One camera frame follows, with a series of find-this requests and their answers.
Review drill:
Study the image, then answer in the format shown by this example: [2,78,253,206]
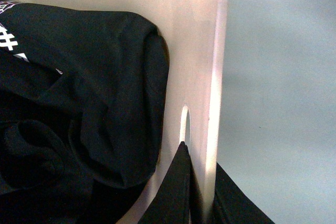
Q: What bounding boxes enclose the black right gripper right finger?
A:
[213,164,274,224]

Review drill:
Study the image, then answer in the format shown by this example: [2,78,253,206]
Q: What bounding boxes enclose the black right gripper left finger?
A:
[138,142,203,224]

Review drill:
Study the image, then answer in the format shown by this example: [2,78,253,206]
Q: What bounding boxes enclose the beige plastic laundry hamper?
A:
[12,0,228,223]

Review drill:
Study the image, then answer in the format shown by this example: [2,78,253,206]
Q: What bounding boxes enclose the black printed clothes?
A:
[1,0,169,223]

